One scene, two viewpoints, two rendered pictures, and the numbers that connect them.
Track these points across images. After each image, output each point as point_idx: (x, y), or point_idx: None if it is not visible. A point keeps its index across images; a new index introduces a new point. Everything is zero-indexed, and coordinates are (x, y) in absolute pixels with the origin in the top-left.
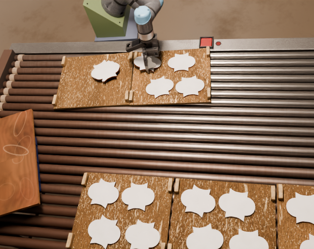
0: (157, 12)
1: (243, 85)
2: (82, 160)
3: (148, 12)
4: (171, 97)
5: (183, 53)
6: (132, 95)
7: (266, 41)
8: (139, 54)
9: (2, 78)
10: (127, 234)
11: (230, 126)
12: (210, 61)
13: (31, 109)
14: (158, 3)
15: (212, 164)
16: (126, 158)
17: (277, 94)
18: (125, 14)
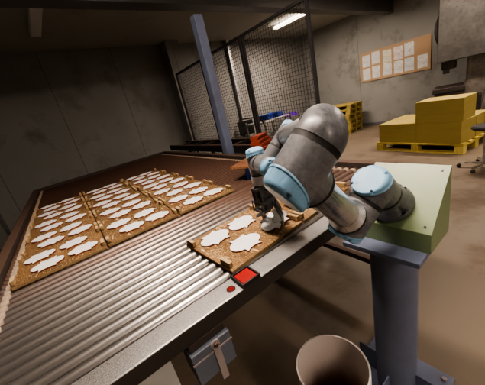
0: (254, 167)
1: (164, 274)
2: (244, 190)
3: (246, 151)
4: (224, 226)
5: (254, 249)
6: (251, 205)
7: (160, 341)
8: (296, 222)
9: (358, 166)
10: (185, 195)
11: (159, 248)
12: (218, 267)
13: None
14: (258, 163)
15: (160, 231)
16: None
17: (120, 291)
18: (389, 229)
